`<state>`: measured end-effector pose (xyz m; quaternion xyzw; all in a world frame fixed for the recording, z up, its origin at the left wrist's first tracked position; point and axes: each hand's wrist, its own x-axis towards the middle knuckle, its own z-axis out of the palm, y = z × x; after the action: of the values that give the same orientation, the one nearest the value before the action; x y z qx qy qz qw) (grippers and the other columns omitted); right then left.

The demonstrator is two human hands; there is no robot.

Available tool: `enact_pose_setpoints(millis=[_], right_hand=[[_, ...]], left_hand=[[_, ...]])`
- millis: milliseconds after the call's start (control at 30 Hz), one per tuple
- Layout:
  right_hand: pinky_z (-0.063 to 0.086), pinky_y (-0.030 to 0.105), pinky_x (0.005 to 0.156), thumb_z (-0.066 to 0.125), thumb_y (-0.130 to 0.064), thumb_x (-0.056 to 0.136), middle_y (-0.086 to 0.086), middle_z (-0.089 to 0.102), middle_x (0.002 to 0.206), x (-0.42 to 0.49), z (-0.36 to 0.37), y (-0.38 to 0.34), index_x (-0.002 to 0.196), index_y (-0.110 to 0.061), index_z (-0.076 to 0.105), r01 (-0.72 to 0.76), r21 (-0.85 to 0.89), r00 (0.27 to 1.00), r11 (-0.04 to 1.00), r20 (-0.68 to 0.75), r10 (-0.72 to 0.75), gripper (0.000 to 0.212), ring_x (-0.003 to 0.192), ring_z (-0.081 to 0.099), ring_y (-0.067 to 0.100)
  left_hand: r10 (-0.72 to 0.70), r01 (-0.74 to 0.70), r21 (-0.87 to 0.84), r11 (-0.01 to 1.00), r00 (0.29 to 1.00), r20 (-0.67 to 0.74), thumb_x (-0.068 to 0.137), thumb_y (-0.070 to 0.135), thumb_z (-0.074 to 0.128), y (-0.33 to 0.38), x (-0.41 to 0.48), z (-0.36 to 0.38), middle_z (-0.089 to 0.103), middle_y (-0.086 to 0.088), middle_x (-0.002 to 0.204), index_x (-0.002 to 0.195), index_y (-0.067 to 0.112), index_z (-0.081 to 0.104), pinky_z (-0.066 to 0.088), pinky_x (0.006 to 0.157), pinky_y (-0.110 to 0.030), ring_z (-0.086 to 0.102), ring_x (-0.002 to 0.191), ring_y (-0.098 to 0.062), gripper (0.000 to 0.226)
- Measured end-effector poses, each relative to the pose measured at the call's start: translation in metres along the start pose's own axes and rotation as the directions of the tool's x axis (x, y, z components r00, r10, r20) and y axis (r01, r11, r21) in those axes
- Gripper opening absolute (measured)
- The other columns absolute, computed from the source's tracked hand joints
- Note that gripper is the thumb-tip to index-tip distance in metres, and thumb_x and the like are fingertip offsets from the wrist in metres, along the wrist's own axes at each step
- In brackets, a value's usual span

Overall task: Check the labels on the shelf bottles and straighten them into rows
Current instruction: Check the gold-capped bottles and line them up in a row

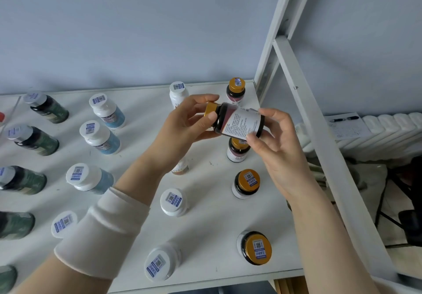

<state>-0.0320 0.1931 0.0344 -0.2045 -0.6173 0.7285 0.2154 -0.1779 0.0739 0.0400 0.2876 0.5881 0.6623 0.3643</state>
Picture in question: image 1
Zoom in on white notepad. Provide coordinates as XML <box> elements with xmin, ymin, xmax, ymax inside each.
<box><xmin>324</xmin><ymin>112</ymin><xmax>373</xmax><ymax>141</ymax></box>

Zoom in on person's left hand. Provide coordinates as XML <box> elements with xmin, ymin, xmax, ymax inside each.
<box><xmin>145</xmin><ymin>93</ymin><xmax>222</xmax><ymax>174</ymax></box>

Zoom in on person's right forearm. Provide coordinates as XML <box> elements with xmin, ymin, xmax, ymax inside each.
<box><xmin>287</xmin><ymin>186</ymin><xmax>380</xmax><ymax>294</ymax></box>

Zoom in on white knit wristband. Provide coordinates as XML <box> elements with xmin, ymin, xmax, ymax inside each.
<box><xmin>54</xmin><ymin>186</ymin><xmax>151</xmax><ymax>280</ymax></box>

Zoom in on person's blue jeans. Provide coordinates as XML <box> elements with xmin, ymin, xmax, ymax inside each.
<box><xmin>166</xmin><ymin>280</ymin><xmax>277</xmax><ymax>294</ymax></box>

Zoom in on grey green cloth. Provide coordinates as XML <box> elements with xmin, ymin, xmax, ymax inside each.
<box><xmin>306</xmin><ymin>158</ymin><xmax>389</xmax><ymax>202</ymax></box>

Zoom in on person's left forearm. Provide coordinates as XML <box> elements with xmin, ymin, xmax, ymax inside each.
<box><xmin>13</xmin><ymin>153</ymin><xmax>180</xmax><ymax>294</ymax></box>

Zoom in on silver cap green bottle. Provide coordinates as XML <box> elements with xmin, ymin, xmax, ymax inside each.
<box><xmin>0</xmin><ymin>211</ymin><xmax>36</xmax><ymax>240</ymax></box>
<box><xmin>4</xmin><ymin>124</ymin><xmax>60</xmax><ymax>156</ymax></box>
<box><xmin>0</xmin><ymin>265</ymin><xmax>18</xmax><ymax>294</ymax></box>
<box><xmin>22</xmin><ymin>92</ymin><xmax>70</xmax><ymax>124</ymax></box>
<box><xmin>0</xmin><ymin>166</ymin><xmax>47</xmax><ymax>195</ymax></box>

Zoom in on person's right hand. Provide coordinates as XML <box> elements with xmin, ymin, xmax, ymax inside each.
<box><xmin>245</xmin><ymin>108</ymin><xmax>323</xmax><ymax>205</ymax></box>

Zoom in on white radiator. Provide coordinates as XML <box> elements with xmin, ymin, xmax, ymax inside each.
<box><xmin>295</xmin><ymin>112</ymin><xmax>422</xmax><ymax>159</ymax></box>

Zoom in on black tripod stand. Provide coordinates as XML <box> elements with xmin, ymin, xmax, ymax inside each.
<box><xmin>375</xmin><ymin>157</ymin><xmax>422</xmax><ymax>248</ymax></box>

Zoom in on white cap blue bottle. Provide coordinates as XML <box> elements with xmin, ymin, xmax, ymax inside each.
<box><xmin>79</xmin><ymin>120</ymin><xmax>122</xmax><ymax>155</ymax></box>
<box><xmin>51</xmin><ymin>210</ymin><xmax>79</xmax><ymax>239</ymax></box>
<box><xmin>89</xmin><ymin>93</ymin><xmax>126</xmax><ymax>130</ymax></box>
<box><xmin>65</xmin><ymin>163</ymin><xmax>115</xmax><ymax>195</ymax></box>

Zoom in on white metal shelf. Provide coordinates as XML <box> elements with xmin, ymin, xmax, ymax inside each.
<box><xmin>0</xmin><ymin>0</ymin><xmax>422</xmax><ymax>294</ymax></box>

